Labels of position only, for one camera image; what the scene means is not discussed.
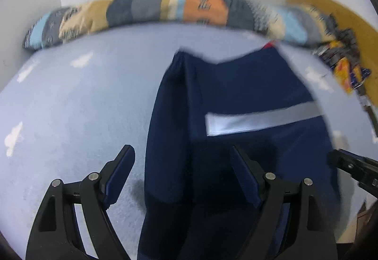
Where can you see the wooden headboard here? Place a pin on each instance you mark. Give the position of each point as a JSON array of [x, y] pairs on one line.
[[346, 18]]

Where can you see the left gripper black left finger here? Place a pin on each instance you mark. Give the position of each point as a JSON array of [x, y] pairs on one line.
[[72, 220]]

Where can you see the yellow pink floral garment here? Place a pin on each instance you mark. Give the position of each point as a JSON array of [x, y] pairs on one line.
[[347, 70]]

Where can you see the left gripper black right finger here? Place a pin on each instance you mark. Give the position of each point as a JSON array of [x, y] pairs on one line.
[[290, 221]]

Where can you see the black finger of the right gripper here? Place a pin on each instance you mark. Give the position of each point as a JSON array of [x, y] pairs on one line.
[[362, 169]]

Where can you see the light blue cloud bedsheet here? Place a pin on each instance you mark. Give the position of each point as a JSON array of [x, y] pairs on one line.
[[72, 108]]

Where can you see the navy blue work jacket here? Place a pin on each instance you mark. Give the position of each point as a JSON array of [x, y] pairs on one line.
[[196, 208]]

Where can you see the patchwork long bolster pillow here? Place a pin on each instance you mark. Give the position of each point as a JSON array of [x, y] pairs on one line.
[[301, 24]]

